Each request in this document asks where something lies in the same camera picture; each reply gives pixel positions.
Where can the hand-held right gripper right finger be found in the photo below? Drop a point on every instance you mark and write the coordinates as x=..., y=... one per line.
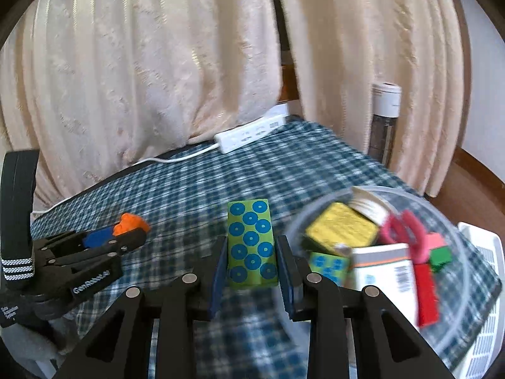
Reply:
x=286, y=280

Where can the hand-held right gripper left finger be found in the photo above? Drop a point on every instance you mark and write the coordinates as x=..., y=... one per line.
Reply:
x=219, y=280

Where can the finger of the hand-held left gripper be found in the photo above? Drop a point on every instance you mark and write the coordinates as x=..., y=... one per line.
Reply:
x=126, y=243
x=98, y=237

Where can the orange toy block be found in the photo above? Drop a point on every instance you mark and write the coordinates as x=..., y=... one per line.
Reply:
x=130, y=223

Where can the short green dotted block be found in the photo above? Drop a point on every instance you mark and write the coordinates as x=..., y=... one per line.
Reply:
x=327, y=266

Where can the long green dotted block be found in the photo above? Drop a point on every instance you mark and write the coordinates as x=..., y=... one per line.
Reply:
x=250, y=241

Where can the green and yellow box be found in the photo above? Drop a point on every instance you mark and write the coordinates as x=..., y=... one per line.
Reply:
x=339, y=225

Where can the white medicine box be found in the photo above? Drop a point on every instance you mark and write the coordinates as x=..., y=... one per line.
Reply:
x=378, y=276

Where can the pink foam hand grip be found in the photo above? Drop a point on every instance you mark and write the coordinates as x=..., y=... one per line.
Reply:
x=412, y=229

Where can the red toy block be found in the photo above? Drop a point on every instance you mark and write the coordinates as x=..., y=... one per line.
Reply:
x=426, y=296

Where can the pink and green toy block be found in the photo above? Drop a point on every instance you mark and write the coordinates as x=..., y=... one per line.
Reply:
x=434, y=244

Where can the clear plastic bowl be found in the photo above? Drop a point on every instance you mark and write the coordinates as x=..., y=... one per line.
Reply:
x=449, y=304

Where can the blue plaid cloth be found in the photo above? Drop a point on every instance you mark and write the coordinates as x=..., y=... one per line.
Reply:
x=177, y=189

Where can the white power strip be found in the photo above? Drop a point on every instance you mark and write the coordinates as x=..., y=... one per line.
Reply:
x=248, y=134

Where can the cream patterned curtain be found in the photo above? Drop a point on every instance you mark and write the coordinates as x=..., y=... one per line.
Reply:
x=138, y=67
x=355, y=47

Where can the clear bottle, white cap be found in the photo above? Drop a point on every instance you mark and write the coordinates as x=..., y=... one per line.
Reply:
x=384, y=126

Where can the white plastic basket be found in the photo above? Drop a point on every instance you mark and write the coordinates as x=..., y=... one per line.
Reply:
x=487, y=323

